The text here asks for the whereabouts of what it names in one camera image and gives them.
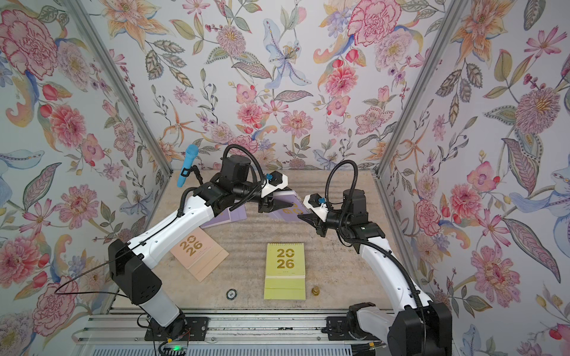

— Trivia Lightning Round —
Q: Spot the purple calendar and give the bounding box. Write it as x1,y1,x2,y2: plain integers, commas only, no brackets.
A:
269,190,309,223
200,206,247,228

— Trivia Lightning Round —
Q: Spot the yellow-green calendar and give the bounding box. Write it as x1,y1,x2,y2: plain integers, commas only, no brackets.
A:
264,243,306,301

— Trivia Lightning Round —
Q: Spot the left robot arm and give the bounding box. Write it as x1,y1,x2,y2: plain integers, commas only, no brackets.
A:
108,155,290,339

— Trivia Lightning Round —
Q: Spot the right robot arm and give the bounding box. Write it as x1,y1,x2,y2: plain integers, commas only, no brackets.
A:
299,189,453,355

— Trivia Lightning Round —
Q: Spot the black microphone stand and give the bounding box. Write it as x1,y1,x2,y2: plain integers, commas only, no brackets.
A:
190,165,205,188

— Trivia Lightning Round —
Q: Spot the blue microphone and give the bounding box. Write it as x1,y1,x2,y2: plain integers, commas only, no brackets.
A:
177,145,200,188

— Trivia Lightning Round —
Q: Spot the pink calendar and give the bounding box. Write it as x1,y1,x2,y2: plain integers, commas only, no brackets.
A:
170,228,229,283

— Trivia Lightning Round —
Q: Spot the left corner aluminium profile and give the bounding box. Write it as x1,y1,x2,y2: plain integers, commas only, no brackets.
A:
66,0,174,175

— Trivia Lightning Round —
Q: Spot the corner aluminium profile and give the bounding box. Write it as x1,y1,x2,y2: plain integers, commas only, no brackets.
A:
66,0,174,175
376,0,466,175

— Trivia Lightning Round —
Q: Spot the right corner aluminium profile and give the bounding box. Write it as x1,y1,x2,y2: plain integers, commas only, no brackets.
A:
376,0,466,175

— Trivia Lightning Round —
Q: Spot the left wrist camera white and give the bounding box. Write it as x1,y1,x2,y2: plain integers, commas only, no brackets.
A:
261,171,289,198

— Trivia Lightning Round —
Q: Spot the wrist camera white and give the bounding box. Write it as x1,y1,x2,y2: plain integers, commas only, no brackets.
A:
261,171,289,198
304,194,329,222

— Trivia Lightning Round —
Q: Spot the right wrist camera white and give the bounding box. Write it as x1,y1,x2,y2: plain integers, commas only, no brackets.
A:
304,194,329,222

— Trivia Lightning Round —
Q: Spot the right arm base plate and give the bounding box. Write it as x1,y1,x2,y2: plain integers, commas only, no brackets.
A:
322,316,379,341

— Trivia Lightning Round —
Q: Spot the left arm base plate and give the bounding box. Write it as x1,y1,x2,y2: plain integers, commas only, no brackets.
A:
144,317,209,342

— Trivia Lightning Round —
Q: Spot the aluminium rail frame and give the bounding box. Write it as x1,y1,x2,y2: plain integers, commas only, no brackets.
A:
72,309,390,355

